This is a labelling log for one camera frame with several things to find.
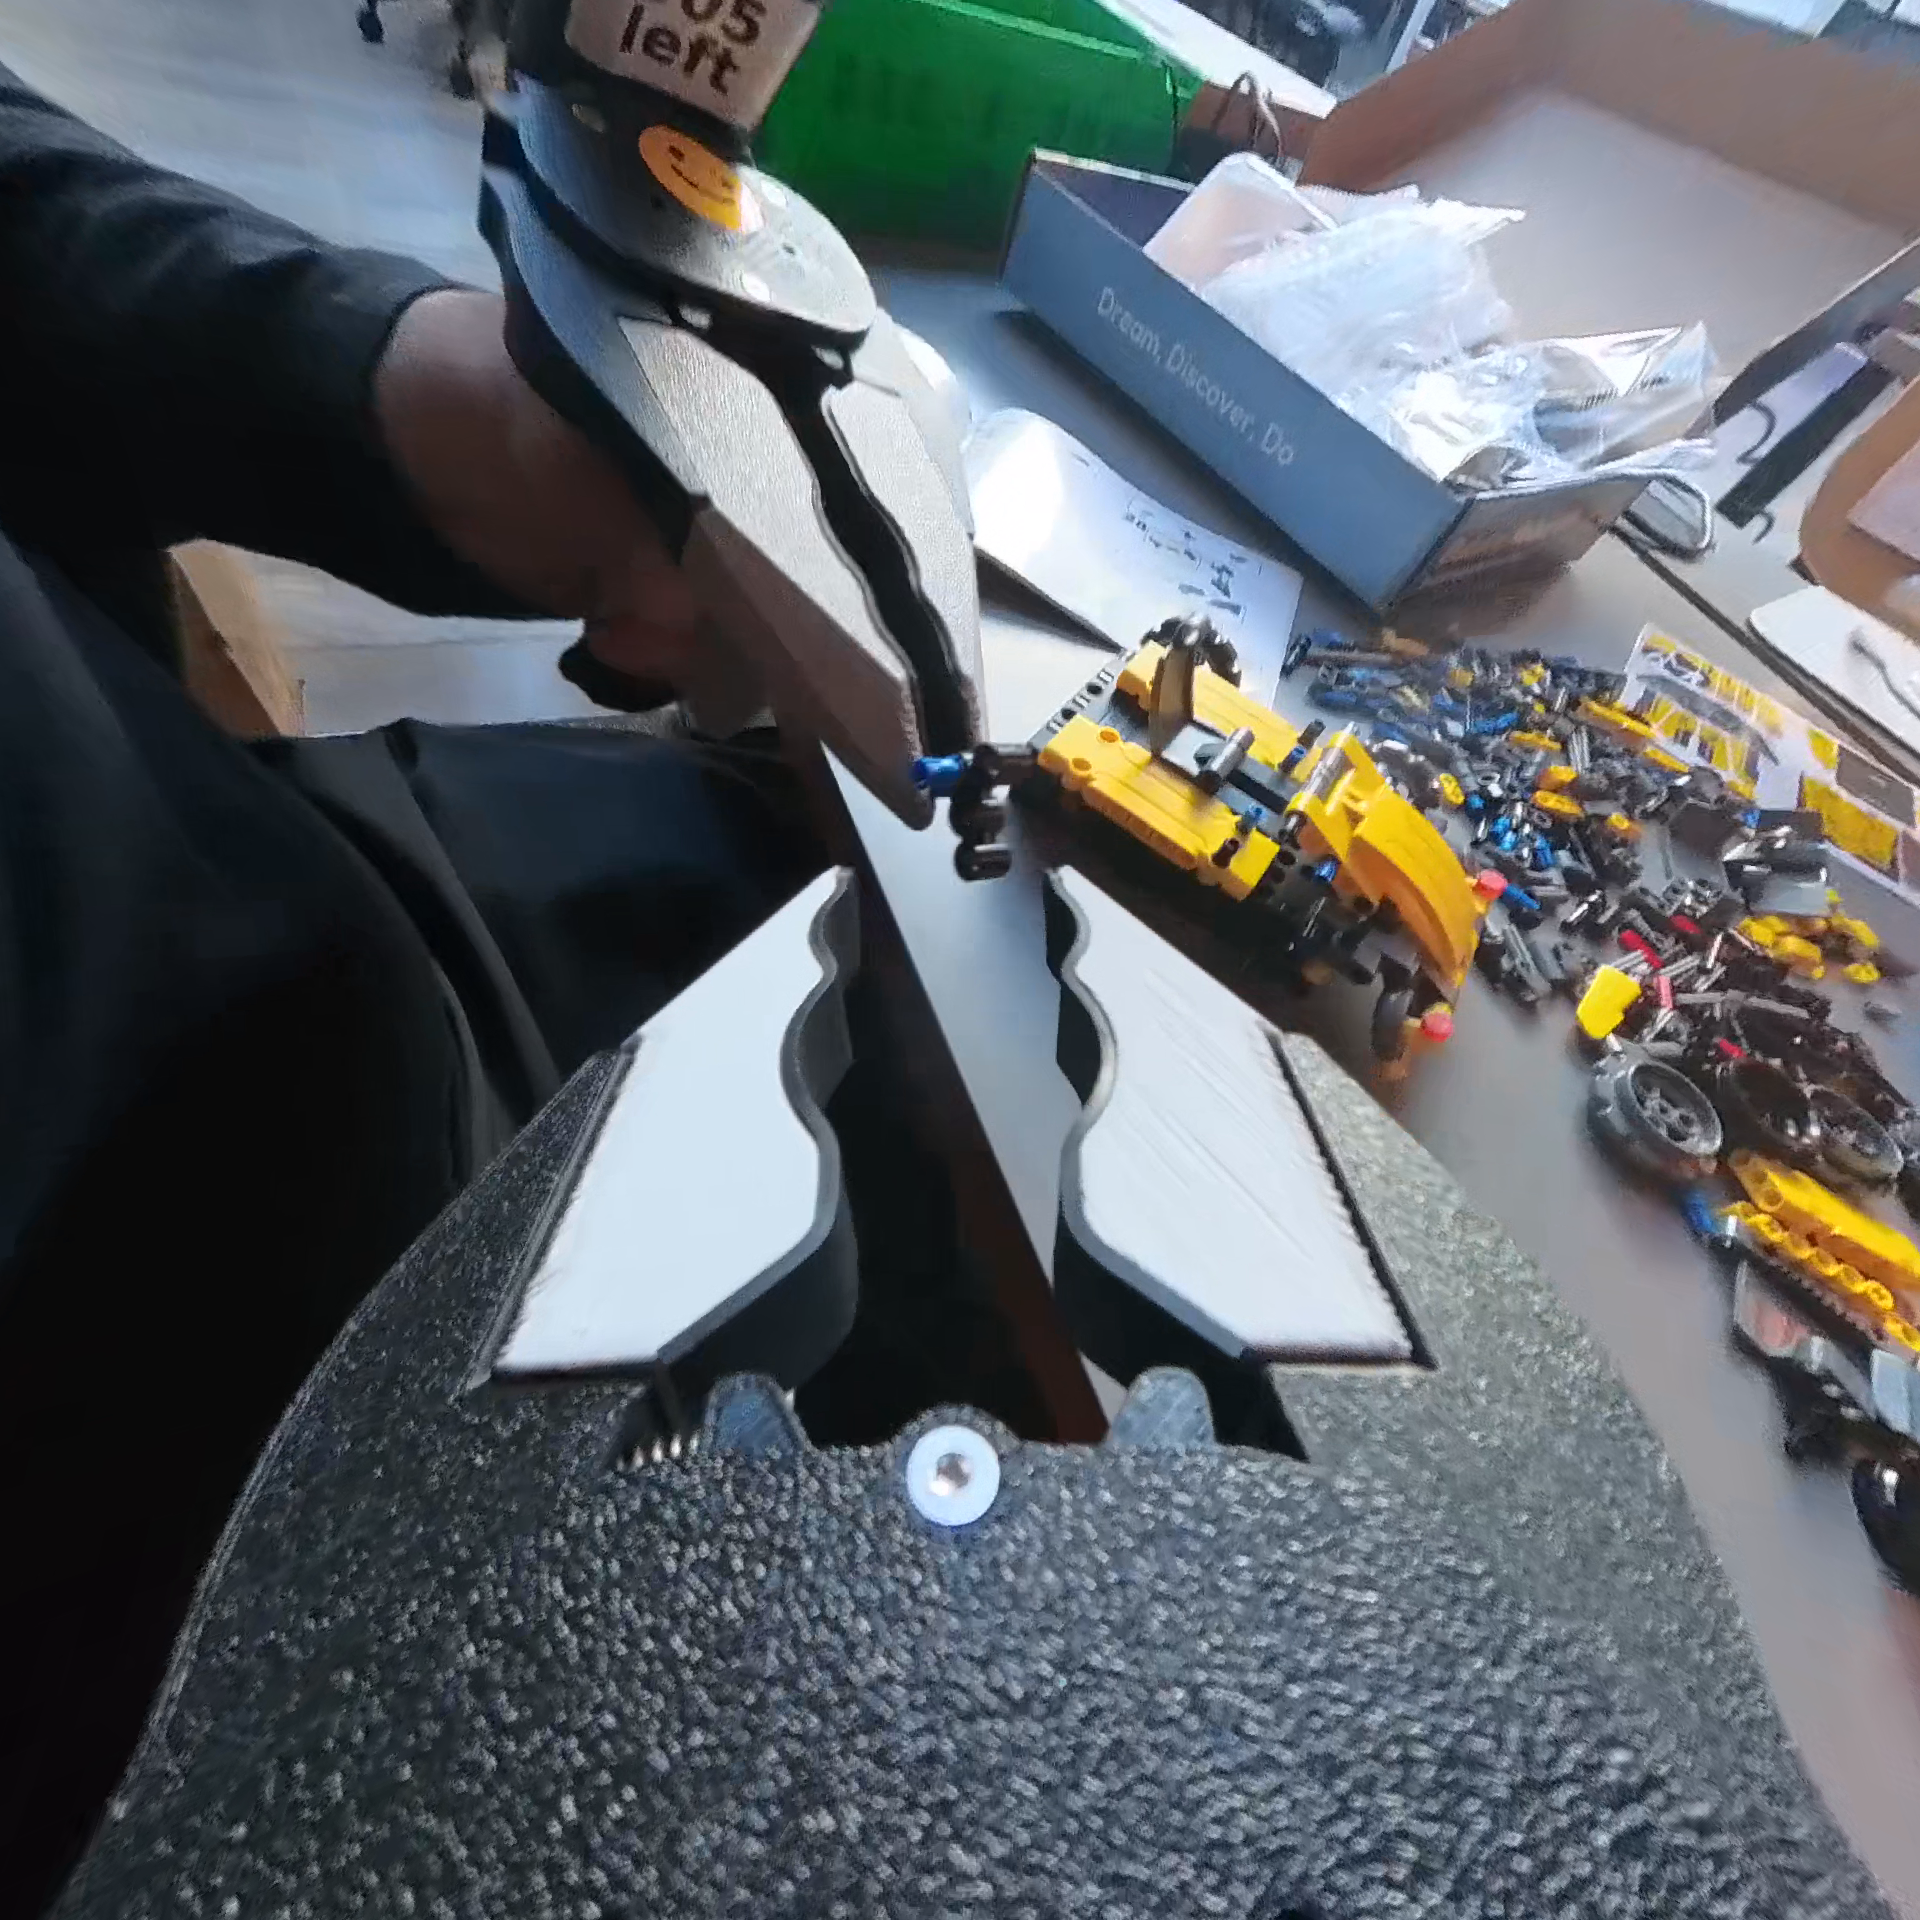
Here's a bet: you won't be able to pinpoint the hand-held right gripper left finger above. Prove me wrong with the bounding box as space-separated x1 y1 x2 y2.
489 870 866 1387

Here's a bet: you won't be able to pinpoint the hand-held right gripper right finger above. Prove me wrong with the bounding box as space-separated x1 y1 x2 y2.
1044 870 1417 1375

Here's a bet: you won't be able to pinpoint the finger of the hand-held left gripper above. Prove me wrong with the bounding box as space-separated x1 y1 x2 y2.
609 325 937 831
810 370 991 772

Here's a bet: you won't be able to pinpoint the black brick connector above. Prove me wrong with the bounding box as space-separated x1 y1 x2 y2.
948 742 1023 884

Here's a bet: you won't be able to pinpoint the yellow toy brick vehicle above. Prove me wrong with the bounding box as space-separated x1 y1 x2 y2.
1031 614 1490 1069

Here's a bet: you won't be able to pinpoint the person's left forearm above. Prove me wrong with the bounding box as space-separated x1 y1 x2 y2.
0 61 481 646

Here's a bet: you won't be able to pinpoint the grey desk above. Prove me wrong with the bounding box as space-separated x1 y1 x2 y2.
824 239 1920 1920

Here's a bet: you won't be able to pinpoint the person's left hand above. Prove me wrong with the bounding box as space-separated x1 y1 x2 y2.
369 286 728 723

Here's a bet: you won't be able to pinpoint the building instruction booklet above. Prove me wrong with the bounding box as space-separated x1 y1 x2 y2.
870 316 1310 711

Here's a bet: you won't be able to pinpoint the blue toy box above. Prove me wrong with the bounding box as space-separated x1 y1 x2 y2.
999 151 1727 616

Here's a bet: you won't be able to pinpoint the green plastic bin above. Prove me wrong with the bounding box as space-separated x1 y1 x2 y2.
752 0 1202 260

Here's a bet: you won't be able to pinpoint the person's legs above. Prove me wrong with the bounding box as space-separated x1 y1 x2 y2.
0 541 872 1920

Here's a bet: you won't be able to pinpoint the clear plastic bags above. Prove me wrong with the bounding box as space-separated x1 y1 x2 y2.
1185 151 1727 495

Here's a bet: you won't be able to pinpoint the pile of loose toy bricks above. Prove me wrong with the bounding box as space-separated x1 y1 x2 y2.
1292 614 1920 1592

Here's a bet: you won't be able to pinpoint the yellow sticker sheet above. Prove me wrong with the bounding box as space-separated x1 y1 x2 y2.
1620 624 1920 877

